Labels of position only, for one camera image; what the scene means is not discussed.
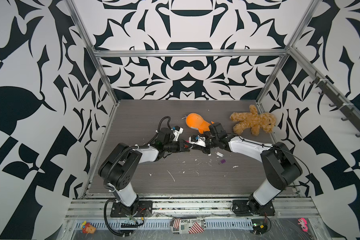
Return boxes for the red yellow toy figure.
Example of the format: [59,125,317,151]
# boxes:
[81,221,97,234]

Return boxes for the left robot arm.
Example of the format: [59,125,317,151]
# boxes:
[98,116,192,207]

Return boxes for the white usb drive long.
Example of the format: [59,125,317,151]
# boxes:
[215,152,224,157]

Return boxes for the brown teddy bear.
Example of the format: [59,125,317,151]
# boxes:
[230,105,277,136]

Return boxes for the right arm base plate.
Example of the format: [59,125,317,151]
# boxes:
[232,200,275,217]

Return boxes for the pink toy figure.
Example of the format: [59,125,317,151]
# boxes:
[298,218,308,233]

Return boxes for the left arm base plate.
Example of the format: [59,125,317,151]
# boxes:
[110,201,153,218]

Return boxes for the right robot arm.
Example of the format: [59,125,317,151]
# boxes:
[205,123,303,214]

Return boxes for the orange plush whale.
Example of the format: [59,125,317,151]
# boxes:
[186,113,214,134]

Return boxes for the small electronics board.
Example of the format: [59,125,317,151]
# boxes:
[250,217,272,236]

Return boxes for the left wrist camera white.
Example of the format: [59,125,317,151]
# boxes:
[172,126,184,142]

